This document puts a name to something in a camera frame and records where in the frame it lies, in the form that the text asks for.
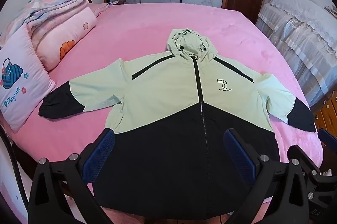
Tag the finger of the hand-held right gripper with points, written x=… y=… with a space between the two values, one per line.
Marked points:
x=327 y=137
x=308 y=160

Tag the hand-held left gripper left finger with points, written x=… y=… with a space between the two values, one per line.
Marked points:
x=98 y=158

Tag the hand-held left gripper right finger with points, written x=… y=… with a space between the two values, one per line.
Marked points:
x=239 y=158

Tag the green and black hooded jacket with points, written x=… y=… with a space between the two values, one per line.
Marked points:
x=158 y=87

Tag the wooden drawer cabinet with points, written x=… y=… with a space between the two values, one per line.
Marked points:
x=327 y=113

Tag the white printed pillow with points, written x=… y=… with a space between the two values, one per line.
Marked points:
x=21 y=87

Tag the stack of books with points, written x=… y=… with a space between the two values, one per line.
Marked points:
x=331 y=10

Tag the pink flower pillow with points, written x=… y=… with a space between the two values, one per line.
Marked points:
x=68 y=29

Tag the pink bed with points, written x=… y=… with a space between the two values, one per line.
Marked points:
x=137 y=29

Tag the pastel floral folded quilt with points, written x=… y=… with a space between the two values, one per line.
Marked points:
x=52 y=2

